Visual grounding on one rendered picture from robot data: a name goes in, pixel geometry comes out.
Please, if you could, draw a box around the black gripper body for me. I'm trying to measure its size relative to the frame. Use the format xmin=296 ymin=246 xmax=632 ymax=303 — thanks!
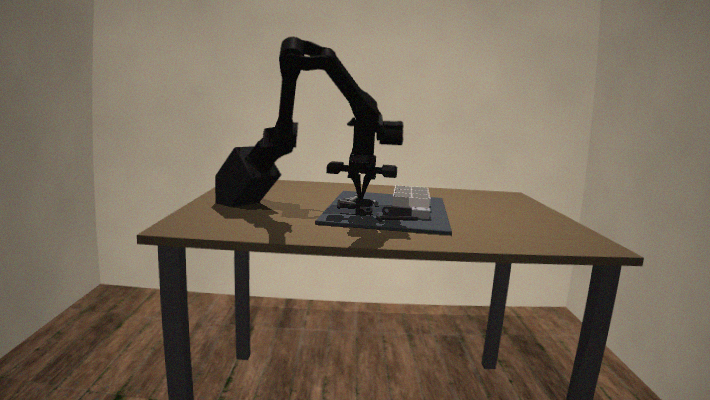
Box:
xmin=326 ymin=143 xmax=397 ymax=178

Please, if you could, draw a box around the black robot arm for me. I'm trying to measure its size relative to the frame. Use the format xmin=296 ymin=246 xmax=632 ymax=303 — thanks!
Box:
xmin=245 ymin=37 xmax=403 ymax=174

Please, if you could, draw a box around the white compartment tray with metal parts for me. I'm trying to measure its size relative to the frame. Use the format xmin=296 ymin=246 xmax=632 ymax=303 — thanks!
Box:
xmin=392 ymin=185 xmax=430 ymax=208

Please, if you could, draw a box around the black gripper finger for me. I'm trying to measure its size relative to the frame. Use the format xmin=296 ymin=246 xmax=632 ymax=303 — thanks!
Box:
xmin=348 ymin=174 xmax=361 ymax=199
xmin=361 ymin=175 xmax=376 ymax=199

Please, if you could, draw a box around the dark grey u-shaped fork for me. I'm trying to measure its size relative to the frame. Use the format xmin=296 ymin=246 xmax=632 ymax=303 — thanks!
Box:
xmin=343 ymin=198 xmax=373 ymax=215

